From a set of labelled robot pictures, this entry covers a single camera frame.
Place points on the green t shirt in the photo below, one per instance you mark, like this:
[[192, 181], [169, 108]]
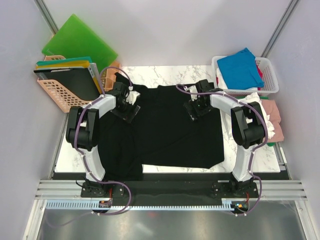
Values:
[[266, 98]]

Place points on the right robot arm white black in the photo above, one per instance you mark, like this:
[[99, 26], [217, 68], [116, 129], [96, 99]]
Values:
[[248, 126]]

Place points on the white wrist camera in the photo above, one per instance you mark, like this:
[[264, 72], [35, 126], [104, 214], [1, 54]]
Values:
[[192, 90], [132, 96]]

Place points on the green plastic board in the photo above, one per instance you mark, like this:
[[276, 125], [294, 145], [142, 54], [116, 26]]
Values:
[[76, 39]]

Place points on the orange compartment organizer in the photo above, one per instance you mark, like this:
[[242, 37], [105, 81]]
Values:
[[108, 78]]

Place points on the black t shirt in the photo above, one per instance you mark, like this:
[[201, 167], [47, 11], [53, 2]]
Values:
[[161, 134]]

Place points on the yellow folder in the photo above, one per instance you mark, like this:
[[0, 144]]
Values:
[[60, 64]]

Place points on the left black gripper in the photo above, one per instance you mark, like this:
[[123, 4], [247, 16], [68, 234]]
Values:
[[127, 116]]

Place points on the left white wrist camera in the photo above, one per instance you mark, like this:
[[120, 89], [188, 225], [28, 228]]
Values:
[[132, 96]]

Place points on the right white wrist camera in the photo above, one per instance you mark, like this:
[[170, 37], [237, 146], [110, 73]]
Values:
[[192, 90]]

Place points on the white laundry basket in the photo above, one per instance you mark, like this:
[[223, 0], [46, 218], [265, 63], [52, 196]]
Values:
[[269, 78]]

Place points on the teal folder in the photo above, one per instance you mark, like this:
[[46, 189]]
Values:
[[58, 59]]

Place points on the pink t shirt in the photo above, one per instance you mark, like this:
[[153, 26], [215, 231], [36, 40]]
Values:
[[271, 109]]

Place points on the white crumpled t shirt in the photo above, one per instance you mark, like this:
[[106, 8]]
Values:
[[253, 97]]

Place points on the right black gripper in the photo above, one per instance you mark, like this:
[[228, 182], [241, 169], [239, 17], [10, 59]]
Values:
[[190, 105]]

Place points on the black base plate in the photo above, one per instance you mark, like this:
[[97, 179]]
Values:
[[168, 192]]

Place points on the blue folded t shirt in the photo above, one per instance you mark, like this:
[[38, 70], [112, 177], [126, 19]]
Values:
[[239, 71]]

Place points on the black folder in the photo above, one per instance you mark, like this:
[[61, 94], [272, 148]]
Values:
[[77, 80]]

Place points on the red garment in basket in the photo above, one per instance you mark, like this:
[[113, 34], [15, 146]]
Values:
[[260, 71]]

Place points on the white slotted cable duct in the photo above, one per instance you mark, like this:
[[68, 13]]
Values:
[[59, 204]]

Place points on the orange file basket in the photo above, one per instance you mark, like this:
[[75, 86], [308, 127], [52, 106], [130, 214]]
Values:
[[63, 97]]

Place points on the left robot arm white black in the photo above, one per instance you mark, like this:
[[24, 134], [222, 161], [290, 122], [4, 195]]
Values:
[[83, 125]]

